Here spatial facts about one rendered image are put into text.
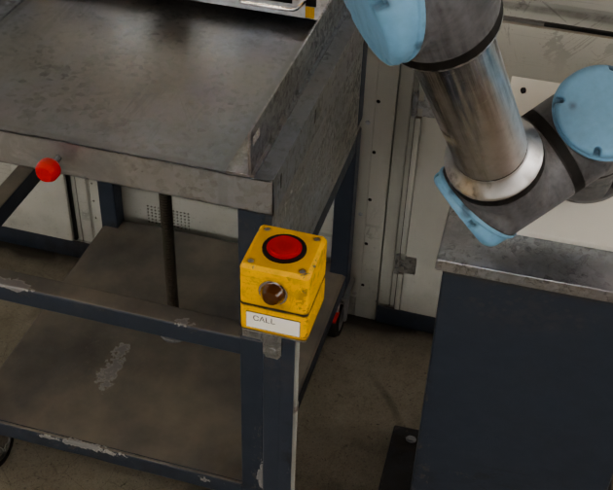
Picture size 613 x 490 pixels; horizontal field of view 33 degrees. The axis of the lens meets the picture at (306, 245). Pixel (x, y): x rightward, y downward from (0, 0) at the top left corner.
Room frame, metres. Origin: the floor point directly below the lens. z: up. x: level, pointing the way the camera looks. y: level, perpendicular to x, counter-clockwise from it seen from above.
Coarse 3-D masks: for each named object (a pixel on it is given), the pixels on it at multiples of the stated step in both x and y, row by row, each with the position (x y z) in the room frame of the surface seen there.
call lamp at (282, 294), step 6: (264, 282) 0.84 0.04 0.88; (270, 282) 0.84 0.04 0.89; (276, 282) 0.84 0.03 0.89; (264, 288) 0.83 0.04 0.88; (270, 288) 0.83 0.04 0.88; (276, 288) 0.83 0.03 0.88; (282, 288) 0.83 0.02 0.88; (264, 294) 0.83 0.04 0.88; (270, 294) 0.83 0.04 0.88; (276, 294) 0.83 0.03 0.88; (282, 294) 0.83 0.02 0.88; (264, 300) 0.83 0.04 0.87; (270, 300) 0.82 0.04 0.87; (276, 300) 0.82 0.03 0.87; (282, 300) 0.83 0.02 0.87
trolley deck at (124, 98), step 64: (64, 0) 1.58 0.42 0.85; (128, 0) 1.59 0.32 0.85; (0, 64) 1.36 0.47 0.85; (64, 64) 1.36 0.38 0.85; (128, 64) 1.37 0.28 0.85; (192, 64) 1.38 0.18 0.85; (256, 64) 1.39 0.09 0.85; (320, 64) 1.39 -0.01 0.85; (0, 128) 1.18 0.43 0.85; (64, 128) 1.19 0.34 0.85; (128, 128) 1.19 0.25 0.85; (192, 128) 1.20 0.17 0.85; (192, 192) 1.11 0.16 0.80; (256, 192) 1.08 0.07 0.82
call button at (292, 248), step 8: (272, 240) 0.88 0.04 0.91; (280, 240) 0.88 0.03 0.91; (288, 240) 0.89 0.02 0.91; (296, 240) 0.89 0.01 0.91; (272, 248) 0.87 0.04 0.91; (280, 248) 0.87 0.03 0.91; (288, 248) 0.87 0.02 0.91; (296, 248) 0.87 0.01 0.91; (272, 256) 0.86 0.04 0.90; (280, 256) 0.86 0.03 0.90; (288, 256) 0.86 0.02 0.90; (296, 256) 0.86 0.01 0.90
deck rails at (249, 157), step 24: (0, 0) 1.56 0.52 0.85; (336, 0) 1.51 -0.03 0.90; (336, 24) 1.51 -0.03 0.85; (312, 48) 1.37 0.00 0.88; (288, 72) 1.25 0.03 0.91; (312, 72) 1.36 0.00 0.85; (288, 96) 1.25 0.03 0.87; (264, 120) 1.14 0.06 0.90; (264, 144) 1.14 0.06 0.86; (240, 168) 1.10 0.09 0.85
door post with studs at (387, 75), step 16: (384, 64) 1.73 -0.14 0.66; (384, 80) 1.73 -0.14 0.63; (384, 96) 1.73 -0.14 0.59; (384, 112) 1.73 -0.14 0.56; (384, 128) 1.73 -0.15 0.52; (384, 144) 1.73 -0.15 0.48; (384, 160) 1.73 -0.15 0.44; (384, 176) 1.73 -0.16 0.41; (368, 192) 1.74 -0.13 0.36; (384, 192) 1.73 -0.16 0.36; (368, 208) 1.74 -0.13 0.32; (368, 224) 1.74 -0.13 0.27; (368, 240) 1.73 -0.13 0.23; (368, 256) 1.73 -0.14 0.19; (368, 272) 1.73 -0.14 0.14; (368, 288) 1.73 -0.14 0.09; (368, 304) 1.73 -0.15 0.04
